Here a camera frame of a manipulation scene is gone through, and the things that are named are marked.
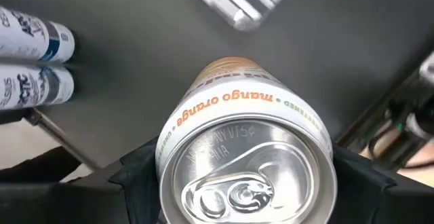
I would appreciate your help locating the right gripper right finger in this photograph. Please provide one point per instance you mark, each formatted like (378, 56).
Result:
(352, 190)

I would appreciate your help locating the mango orange soda can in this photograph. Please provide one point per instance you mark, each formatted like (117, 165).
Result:
(244, 149)

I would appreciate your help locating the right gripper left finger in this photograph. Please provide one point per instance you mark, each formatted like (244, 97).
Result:
(142, 183)

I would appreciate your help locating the white blue Celsius can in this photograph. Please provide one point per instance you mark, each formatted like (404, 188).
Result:
(30, 86)
(30, 34)

